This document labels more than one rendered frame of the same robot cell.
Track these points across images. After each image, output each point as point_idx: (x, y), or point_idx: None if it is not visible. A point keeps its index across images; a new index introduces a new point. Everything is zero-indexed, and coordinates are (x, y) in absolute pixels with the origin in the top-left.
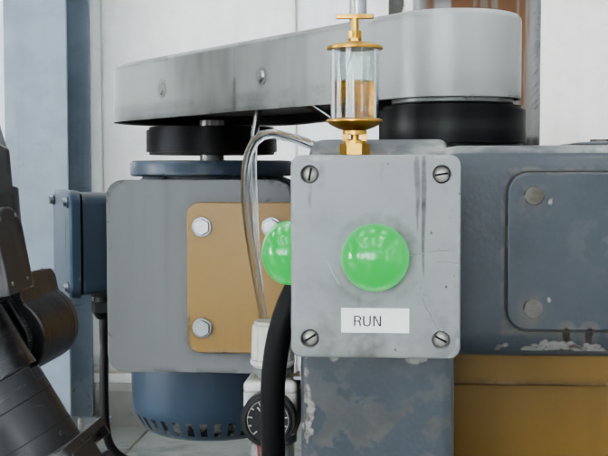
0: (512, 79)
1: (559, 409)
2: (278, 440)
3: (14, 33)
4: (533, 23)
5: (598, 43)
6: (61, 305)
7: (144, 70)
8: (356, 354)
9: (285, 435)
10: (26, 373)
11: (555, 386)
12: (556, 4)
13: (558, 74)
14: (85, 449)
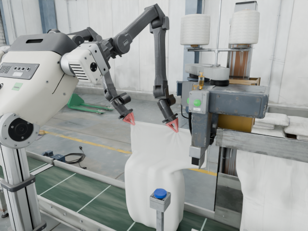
0: (226, 77)
1: (237, 118)
2: (189, 119)
3: None
4: (248, 58)
5: None
6: (173, 98)
7: (188, 66)
8: (195, 112)
9: None
10: (167, 107)
11: None
12: (305, 22)
13: (303, 38)
14: (173, 116)
